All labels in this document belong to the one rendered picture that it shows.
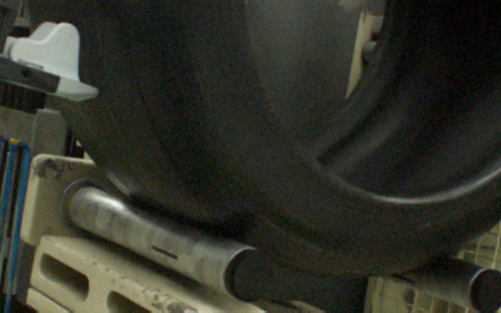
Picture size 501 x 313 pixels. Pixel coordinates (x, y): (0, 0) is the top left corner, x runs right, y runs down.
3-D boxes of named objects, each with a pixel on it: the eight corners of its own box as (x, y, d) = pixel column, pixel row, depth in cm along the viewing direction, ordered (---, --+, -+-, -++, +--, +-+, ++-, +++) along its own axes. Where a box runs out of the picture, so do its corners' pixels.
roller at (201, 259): (102, 223, 120) (64, 228, 117) (101, 182, 119) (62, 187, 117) (276, 298, 90) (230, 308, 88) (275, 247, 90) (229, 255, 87)
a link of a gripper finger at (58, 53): (127, 42, 90) (26, 7, 85) (108, 109, 90) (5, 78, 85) (111, 40, 93) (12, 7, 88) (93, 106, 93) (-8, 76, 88)
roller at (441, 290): (308, 233, 135) (280, 250, 133) (298, 201, 134) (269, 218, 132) (514, 301, 106) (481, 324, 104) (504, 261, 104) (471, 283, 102)
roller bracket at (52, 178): (17, 241, 117) (32, 152, 117) (309, 262, 139) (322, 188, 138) (28, 247, 114) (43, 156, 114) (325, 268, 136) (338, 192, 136)
